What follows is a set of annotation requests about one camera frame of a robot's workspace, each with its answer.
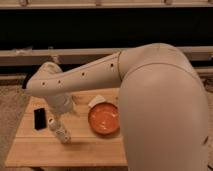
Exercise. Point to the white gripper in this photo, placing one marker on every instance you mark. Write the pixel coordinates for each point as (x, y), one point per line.
(60, 104)

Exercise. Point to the white bottle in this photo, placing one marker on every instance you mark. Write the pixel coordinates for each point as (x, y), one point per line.
(59, 130)

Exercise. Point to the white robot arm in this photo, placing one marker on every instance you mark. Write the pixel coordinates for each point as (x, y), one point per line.
(162, 103)

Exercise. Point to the black rectangular box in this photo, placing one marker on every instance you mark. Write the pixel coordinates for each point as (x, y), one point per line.
(39, 119)

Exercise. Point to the wooden table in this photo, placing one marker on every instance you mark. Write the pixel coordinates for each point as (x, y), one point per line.
(33, 148)

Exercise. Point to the orange bowl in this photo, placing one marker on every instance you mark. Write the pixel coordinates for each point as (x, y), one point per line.
(103, 118)

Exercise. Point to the long metal rail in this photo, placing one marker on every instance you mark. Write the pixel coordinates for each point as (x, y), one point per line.
(80, 56)

